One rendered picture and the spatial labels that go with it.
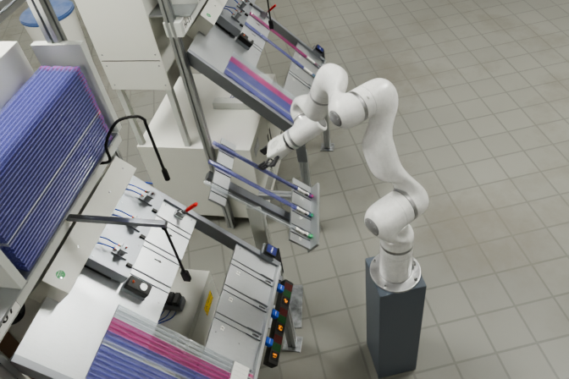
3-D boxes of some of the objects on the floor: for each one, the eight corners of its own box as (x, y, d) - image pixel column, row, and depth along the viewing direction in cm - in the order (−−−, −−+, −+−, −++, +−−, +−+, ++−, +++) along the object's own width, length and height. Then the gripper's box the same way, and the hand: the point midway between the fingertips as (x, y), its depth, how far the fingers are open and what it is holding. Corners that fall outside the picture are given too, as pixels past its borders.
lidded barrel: (97, 48, 495) (74, -7, 457) (96, 74, 462) (71, 16, 423) (50, 59, 491) (22, 4, 453) (45, 85, 458) (14, 29, 419)
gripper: (297, 160, 198) (265, 180, 207) (299, 130, 210) (268, 151, 219) (284, 149, 194) (252, 170, 203) (286, 120, 207) (256, 140, 215)
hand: (262, 159), depth 210 cm, fingers open, 8 cm apart
